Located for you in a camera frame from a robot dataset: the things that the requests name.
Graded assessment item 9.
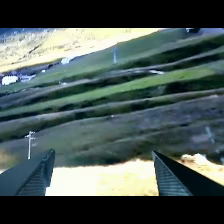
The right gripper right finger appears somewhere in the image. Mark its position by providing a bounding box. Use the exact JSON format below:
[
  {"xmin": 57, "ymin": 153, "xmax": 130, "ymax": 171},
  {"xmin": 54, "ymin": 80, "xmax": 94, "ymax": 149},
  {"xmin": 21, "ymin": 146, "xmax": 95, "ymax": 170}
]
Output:
[{"xmin": 151, "ymin": 149, "xmax": 224, "ymax": 197}]

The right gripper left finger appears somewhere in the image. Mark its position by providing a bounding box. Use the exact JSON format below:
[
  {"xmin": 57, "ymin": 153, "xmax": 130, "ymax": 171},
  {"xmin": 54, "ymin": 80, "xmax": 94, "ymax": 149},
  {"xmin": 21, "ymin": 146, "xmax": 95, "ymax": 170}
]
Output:
[{"xmin": 0, "ymin": 148, "xmax": 56, "ymax": 197}]

